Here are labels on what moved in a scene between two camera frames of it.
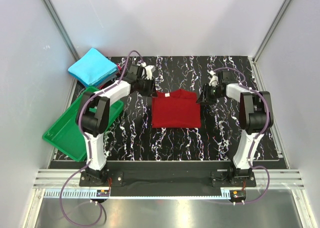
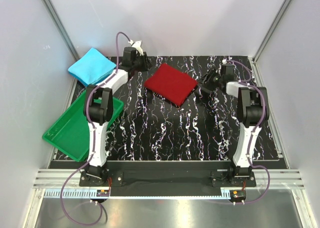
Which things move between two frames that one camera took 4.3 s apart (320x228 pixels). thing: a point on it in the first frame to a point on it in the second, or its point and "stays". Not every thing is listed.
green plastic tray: x=65 y=134 stays
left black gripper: x=151 y=91 to x=142 y=57
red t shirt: x=176 y=109 to x=171 y=83
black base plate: x=170 y=175 stays
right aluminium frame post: x=274 y=24 stays
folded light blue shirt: x=93 y=67 stays
